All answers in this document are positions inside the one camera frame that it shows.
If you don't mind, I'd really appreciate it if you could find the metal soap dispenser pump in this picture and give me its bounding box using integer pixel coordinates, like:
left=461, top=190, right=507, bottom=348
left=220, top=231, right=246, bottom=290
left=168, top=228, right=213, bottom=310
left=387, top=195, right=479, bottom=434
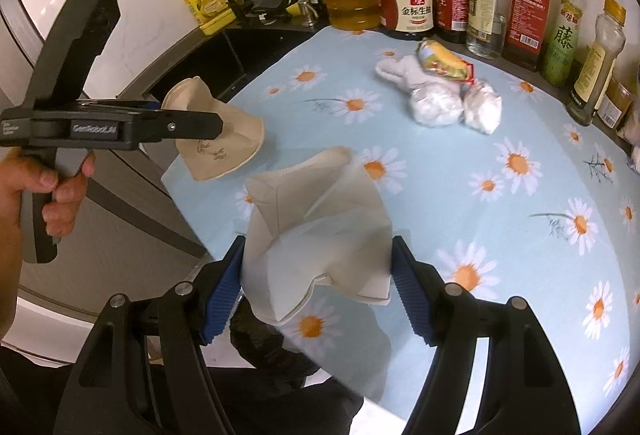
left=295, top=0, right=321, bottom=28

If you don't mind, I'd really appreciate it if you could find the blue daisy print tablecloth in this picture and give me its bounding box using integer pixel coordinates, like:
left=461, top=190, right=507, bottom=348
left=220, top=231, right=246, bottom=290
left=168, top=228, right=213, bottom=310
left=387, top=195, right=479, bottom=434
left=160, top=27, right=640, bottom=422

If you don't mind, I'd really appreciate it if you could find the white crumpled tissue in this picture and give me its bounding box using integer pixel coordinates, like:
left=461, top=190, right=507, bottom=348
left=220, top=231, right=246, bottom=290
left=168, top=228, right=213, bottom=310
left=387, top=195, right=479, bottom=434
left=374, top=55, right=426, bottom=94

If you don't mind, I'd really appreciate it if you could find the small seasoning bottle yellow cap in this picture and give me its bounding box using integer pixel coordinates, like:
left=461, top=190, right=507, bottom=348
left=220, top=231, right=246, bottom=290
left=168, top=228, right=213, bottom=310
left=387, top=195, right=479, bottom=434
left=565, top=0, right=627, bottom=126

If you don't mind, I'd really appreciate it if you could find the bin with black bag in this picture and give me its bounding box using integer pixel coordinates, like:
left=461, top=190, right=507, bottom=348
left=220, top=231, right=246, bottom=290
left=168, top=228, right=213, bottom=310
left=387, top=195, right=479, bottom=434
left=229, top=300, right=321, bottom=381

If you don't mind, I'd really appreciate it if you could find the white plastic bag ball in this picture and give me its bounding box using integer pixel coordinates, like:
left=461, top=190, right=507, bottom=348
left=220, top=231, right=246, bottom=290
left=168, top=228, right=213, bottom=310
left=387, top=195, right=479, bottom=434
left=407, top=82, right=465, bottom=130

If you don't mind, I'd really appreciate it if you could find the yellow dish soap bottle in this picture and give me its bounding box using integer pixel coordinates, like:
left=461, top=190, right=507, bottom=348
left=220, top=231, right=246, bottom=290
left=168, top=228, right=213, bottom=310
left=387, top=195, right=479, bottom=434
left=180, top=0, right=237, bottom=36

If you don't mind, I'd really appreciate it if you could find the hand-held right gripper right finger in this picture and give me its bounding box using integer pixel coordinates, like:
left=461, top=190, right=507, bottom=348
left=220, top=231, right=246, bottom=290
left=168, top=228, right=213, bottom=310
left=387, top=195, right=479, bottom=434
left=391, top=235, right=577, bottom=435

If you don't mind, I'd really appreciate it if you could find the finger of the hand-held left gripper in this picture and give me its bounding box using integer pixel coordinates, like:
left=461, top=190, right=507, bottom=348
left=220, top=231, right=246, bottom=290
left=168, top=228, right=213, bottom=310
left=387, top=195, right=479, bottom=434
left=162, top=111, right=224, bottom=144

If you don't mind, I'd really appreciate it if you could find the clear crumpled plastic wrap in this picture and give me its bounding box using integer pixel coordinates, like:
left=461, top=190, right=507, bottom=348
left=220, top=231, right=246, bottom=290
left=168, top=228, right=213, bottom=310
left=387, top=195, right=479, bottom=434
left=462, top=82, right=503, bottom=136

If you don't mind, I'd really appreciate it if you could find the person's left forearm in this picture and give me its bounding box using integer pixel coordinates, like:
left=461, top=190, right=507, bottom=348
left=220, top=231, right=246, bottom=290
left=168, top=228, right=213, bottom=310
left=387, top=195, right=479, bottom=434
left=0, top=215, right=23, bottom=348

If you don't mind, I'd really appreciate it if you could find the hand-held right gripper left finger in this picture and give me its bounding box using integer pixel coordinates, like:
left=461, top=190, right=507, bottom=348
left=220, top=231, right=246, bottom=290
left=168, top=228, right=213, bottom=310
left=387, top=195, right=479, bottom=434
left=55, top=235, right=247, bottom=435

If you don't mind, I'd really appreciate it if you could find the black sink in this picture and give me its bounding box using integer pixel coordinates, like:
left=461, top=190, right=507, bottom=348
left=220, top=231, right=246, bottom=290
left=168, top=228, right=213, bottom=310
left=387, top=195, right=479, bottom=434
left=117, top=26, right=321, bottom=116

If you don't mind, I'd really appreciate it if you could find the white seasoning bag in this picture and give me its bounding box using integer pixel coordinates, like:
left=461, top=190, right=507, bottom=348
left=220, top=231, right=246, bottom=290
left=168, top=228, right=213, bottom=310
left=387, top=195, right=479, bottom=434
left=616, top=100, right=640, bottom=173

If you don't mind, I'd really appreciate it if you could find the colourful snack wrapper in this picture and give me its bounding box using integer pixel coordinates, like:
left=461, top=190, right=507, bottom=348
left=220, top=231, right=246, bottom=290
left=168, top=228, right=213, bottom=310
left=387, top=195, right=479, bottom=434
left=416, top=39, right=476, bottom=83

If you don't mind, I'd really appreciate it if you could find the small seasoning jar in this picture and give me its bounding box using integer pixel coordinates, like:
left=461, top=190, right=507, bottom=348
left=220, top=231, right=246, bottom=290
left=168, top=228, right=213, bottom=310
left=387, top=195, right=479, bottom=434
left=597, top=75, right=636, bottom=130

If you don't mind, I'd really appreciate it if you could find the black cloth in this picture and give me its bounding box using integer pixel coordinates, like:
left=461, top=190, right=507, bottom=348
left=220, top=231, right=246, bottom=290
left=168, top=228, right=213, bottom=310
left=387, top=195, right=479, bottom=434
left=245, top=0, right=300, bottom=16

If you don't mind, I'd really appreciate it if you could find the white paper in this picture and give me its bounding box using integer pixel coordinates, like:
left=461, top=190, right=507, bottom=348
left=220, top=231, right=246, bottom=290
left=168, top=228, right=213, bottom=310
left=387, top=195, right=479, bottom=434
left=240, top=146, right=393, bottom=327

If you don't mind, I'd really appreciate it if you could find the green pepper oil bottle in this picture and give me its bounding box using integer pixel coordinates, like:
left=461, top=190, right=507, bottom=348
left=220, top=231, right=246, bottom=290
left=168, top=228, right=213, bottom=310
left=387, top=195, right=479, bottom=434
left=539, top=0, right=588, bottom=88

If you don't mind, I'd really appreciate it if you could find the person's left hand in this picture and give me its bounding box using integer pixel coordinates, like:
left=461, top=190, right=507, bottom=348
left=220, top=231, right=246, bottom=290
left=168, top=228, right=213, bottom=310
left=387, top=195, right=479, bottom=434
left=0, top=147, right=97, bottom=248

